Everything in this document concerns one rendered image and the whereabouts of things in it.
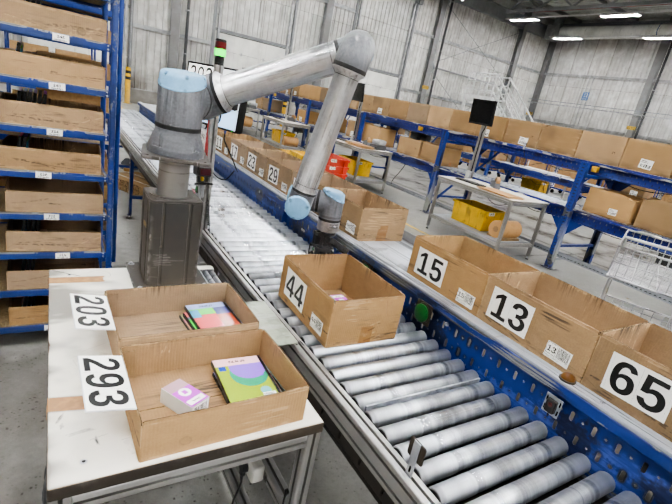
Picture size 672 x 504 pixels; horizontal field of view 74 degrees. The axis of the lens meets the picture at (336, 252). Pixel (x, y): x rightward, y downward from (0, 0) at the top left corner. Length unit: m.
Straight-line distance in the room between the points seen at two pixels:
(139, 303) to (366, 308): 0.72
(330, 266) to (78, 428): 1.07
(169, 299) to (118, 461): 0.62
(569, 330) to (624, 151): 5.14
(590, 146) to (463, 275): 5.10
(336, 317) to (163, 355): 0.52
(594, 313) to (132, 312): 1.51
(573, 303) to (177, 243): 1.41
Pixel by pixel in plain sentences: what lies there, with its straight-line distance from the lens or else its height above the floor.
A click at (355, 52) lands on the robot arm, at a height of 1.65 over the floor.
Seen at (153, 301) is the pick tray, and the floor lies 0.80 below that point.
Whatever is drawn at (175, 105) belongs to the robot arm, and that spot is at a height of 1.39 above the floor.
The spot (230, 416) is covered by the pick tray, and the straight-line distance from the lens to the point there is 1.07.
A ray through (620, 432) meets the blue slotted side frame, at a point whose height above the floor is 0.86.
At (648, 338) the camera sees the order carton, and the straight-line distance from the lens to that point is 1.70.
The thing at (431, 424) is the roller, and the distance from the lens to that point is 1.31.
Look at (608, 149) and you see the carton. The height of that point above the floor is 1.56.
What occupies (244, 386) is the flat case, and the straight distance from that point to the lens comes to 1.18.
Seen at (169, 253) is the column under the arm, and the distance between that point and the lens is 1.70.
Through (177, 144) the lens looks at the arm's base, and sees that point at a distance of 1.61.
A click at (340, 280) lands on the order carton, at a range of 1.88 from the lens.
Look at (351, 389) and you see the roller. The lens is 1.34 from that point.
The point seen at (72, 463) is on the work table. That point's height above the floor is 0.75.
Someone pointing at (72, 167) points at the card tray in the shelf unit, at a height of 0.97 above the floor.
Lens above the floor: 1.50
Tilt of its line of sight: 18 degrees down
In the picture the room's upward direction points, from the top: 11 degrees clockwise
